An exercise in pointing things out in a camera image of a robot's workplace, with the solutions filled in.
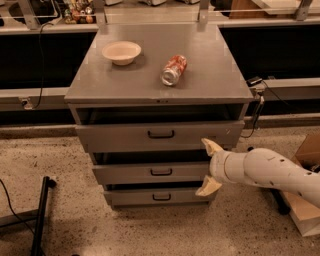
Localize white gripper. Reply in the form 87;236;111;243
196;138;230;197

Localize grey drawer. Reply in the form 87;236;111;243
76;121;244;153
93;162;209;185
104;187;217;207

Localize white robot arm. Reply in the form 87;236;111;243
196;138;320;207

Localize grey top drawer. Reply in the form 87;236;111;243
76;121;244;153

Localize grey bottom drawer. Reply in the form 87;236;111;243
104;187;217;207

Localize grey metal drawer cabinet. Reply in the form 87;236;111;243
65;23;253;192

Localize black stand leg right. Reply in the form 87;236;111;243
247;146;291;216

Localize black stand leg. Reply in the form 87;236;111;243
31;176;56;256
247;146;291;216

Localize orange soda can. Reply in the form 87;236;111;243
161;55;187;86

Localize brown cardboard box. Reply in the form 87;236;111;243
281;133;320;237

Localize white paper bowl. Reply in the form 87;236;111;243
102;41;141;66

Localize black stand leg left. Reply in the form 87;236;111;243
31;176;56;256

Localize colourful objects on shelf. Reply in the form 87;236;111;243
63;0;95;24

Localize black cable right rail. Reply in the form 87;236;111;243
240;79;291;139

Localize small black device on rail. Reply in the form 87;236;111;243
246;76;263;87

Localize black cable left floor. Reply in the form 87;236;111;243
0;178;46;256

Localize black hanging cable left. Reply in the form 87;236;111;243
33;21;54;110

